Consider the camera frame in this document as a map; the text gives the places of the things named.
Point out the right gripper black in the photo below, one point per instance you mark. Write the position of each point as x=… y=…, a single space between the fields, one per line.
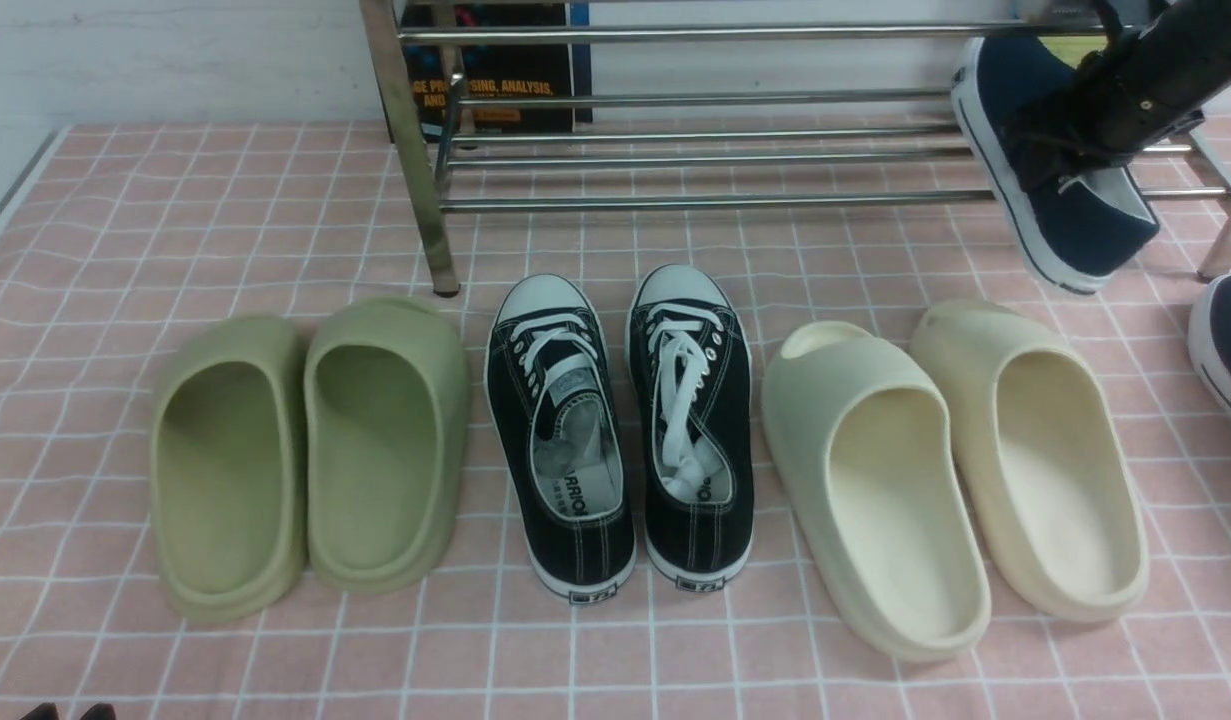
x=1163 y=61

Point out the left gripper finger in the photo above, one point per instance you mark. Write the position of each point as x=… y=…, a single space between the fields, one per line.
x=44 y=711
x=100 y=711

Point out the navy canvas sneaker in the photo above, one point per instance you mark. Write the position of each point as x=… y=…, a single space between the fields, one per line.
x=1074 y=233
x=1209 y=339

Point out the metal shoe rack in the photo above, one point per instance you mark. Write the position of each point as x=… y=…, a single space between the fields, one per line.
x=428 y=168

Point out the left green foam slide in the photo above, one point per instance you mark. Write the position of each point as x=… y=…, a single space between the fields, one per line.
x=228 y=468

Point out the green foam slide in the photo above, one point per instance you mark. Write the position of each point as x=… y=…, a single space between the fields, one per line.
x=387 y=395
x=228 y=468

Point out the right green foam slide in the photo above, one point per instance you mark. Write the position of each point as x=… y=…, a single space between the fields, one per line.
x=387 y=395

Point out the right cream foam slide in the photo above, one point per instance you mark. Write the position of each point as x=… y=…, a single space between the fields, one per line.
x=1034 y=439

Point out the cream foam slide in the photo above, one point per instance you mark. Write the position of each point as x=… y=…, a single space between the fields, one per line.
x=1034 y=439
x=862 y=441

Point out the pink checked cloth mat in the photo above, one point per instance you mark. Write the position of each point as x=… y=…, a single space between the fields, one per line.
x=125 y=240

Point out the left cream foam slide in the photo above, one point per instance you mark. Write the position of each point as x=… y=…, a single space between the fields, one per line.
x=862 y=441

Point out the right black canvas sneaker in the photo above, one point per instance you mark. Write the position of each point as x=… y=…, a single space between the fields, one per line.
x=691 y=370

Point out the black canvas sneaker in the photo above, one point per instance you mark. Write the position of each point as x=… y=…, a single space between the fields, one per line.
x=547 y=381
x=691 y=370

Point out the left black canvas sneaker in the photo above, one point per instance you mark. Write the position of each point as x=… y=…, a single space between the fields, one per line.
x=547 y=381

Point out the black book with orange text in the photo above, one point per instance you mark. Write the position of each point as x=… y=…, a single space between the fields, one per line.
x=498 y=70

